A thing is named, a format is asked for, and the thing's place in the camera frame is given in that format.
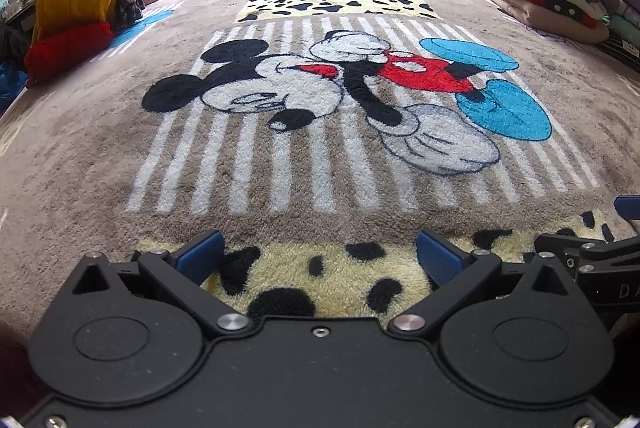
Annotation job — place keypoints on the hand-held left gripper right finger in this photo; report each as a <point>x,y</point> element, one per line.
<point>440,259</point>

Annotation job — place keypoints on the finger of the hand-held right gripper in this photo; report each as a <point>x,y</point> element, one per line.
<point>565,244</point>
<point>628,208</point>

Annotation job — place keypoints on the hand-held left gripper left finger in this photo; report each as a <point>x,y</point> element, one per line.
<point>200,254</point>

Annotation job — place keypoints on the cartoon mouse printed blanket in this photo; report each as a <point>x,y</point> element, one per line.
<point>300,188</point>

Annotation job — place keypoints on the red folded garment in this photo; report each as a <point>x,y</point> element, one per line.
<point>65,50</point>

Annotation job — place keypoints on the blue plastic bag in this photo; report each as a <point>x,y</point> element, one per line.
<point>10,83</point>

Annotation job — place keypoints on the yellow folded garment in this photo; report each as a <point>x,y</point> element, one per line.
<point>70,8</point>

